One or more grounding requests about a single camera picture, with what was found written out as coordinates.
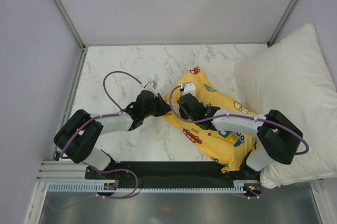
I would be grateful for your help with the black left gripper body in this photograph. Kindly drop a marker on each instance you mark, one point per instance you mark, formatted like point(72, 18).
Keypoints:
point(156, 108)

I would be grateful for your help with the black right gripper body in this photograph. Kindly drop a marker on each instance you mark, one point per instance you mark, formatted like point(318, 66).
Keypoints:
point(184, 115)

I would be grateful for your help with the yellow cartoon-print pillowcase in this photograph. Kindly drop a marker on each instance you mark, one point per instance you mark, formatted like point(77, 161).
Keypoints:
point(227, 148)

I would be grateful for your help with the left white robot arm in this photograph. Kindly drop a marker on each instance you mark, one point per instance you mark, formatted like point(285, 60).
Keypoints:
point(78, 136)

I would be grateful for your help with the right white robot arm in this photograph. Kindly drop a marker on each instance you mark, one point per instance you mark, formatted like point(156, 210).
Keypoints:
point(280, 140)

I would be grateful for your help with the large white pillow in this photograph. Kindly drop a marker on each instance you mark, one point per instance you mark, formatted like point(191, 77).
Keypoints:
point(293, 78)

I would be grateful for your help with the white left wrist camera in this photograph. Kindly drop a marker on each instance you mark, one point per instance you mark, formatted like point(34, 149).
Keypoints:
point(151, 87)

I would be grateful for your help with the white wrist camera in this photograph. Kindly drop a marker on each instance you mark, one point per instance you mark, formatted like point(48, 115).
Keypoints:
point(187, 88)
point(151, 87)

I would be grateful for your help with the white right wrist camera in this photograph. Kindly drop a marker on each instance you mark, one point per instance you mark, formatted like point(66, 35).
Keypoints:
point(187, 88)

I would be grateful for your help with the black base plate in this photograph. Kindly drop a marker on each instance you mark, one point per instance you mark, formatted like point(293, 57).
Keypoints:
point(172, 174)

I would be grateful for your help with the white slotted cable duct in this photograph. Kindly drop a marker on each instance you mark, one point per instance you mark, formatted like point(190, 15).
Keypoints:
point(104, 187)

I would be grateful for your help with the left aluminium frame post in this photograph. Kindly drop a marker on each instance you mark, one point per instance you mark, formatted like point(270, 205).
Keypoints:
point(69, 23)

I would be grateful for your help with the aluminium frame post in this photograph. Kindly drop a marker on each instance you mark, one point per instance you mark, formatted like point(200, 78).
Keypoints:
point(69, 23)
point(282, 22)

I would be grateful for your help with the right aluminium frame post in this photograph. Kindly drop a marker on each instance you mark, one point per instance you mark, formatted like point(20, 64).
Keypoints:
point(282, 22)

